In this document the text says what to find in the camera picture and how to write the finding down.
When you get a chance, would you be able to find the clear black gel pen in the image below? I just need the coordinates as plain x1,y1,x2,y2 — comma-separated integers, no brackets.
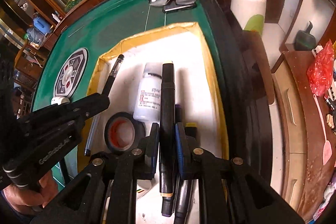
84,54,124,157

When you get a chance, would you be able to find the blue water jug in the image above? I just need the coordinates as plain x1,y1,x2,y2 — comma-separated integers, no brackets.
33,16,51,35

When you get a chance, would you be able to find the yellow-rimmed white tray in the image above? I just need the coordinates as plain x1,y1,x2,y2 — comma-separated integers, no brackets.
88,22,228,180

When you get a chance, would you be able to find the dark purple marker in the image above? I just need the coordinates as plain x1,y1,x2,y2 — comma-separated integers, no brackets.
172,104,198,224

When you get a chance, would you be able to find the red plastic bag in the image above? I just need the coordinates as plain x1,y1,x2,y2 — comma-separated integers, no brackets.
307,40,334,97

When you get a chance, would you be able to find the black electrical tape roll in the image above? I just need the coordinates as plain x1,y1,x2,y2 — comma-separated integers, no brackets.
104,112,146,156

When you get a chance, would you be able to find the white bottle in tray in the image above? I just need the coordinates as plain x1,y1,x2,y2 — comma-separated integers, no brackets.
133,63,162,123

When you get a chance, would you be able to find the thick black marker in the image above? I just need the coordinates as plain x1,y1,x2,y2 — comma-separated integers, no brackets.
159,63,175,217

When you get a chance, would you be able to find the white green stool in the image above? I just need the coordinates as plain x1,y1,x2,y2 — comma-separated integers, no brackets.
230,0,266,36

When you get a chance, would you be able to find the wooden side table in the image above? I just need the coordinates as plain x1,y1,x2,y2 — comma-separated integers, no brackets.
271,51,335,222

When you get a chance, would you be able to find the left human hand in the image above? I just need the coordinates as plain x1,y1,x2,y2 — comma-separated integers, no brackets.
3,170,59,214

